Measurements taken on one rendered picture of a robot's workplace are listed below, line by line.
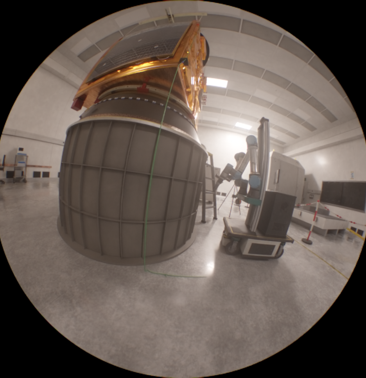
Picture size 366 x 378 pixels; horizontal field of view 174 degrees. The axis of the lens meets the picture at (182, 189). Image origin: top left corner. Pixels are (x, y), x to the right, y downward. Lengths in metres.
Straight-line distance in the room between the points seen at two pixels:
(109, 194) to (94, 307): 0.80
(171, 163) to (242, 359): 1.45
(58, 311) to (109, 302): 0.36
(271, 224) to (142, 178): 1.41
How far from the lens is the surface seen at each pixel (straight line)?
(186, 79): 1.50
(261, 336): 0.99
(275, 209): 1.50
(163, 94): 1.44
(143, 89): 1.42
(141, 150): 0.92
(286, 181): 7.33
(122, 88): 1.53
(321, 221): 4.34
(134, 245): 1.10
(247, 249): 1.46
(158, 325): 0.83
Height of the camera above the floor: 0.78
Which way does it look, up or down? 4 degrees down
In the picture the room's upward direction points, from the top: 10 degrees clockwise
